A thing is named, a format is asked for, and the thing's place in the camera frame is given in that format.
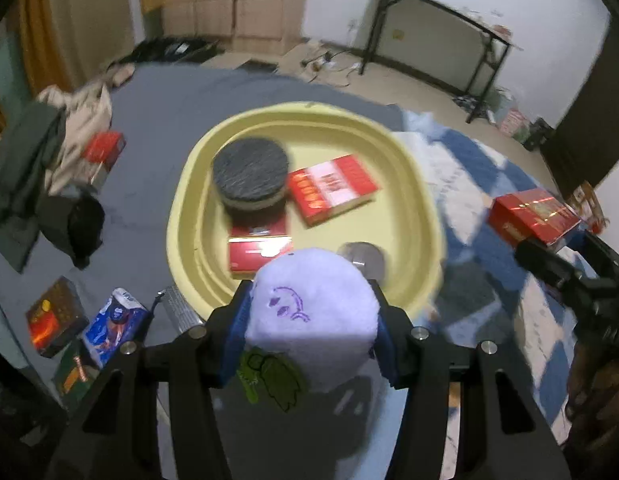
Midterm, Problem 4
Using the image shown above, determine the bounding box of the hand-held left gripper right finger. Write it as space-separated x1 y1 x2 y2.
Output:
367 277 573 480

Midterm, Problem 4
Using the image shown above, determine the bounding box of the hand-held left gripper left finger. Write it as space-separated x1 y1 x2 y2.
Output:
44 280 255 480

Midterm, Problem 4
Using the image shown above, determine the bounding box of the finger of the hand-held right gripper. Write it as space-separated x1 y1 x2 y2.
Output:
582 232 619 278
513 237 593 306

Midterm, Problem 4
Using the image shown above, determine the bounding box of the red box with gold lines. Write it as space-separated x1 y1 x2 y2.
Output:
488 189 583 253

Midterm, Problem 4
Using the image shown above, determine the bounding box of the lavender round plush toy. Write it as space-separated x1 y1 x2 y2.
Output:
234 247 381 413

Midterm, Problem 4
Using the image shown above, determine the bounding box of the yellow plastic basin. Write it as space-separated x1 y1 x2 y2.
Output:
166 101 446 321

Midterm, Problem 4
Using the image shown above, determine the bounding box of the person's right hand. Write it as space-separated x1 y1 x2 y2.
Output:
564 342 619 456

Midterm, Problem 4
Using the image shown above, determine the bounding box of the silver ribbed metal item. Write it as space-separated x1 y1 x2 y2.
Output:
157 284 208 333

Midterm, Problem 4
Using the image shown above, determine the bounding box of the small red box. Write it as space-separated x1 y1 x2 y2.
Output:
228 227 294 281

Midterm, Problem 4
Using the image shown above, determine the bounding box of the round silver tin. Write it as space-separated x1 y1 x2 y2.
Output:
337 241 389 281

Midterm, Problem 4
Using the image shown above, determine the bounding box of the blue and white plaid blanket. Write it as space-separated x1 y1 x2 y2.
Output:
389 110 597 448

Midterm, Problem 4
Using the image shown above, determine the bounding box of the blue snack packet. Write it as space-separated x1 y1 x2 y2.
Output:
82 287 149 368

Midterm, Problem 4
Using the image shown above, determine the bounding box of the black box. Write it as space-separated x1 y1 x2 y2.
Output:
524 117 555 151

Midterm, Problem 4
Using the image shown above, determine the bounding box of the dark door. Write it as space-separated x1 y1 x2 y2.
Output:
542 35 619 201

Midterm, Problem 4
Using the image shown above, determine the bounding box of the red packet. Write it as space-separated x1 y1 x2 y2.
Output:
499 107 533 138

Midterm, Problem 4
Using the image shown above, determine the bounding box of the dark grey round sponge cushion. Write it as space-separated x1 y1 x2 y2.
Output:
212 137 290 218

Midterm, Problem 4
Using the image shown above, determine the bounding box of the red box with white stripe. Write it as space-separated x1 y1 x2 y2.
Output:
288 154 380 227

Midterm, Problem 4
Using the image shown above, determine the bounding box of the green and gold box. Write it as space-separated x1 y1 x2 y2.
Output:
54 342 100 406

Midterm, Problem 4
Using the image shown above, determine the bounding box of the dark box with orange print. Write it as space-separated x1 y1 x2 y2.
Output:
26 276 89 358

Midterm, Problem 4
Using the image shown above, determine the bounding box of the black cloth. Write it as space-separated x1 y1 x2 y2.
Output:
40 192 106 270

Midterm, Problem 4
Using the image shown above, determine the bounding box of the grey bed sheet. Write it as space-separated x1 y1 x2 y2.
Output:
0 62 405 480

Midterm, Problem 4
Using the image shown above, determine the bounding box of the beige clothes pile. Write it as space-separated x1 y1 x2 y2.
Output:
37 82 113 196

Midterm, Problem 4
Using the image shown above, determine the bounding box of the dark green clothes pile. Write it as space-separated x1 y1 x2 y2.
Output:
0 102 68 273

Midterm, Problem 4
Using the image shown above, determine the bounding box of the black folding table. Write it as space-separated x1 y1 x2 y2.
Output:
359 0 513 125

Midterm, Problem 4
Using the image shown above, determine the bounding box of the black bag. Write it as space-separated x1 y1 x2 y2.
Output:
110 36 225 68

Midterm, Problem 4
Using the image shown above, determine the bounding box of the wooden wardrobe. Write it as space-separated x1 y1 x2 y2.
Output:
162 0 315 56

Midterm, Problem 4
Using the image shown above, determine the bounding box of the window curtain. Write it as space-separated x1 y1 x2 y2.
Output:
14 0 75 96

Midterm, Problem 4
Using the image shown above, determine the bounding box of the power strip with cables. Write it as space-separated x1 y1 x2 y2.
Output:
302 50 363 86

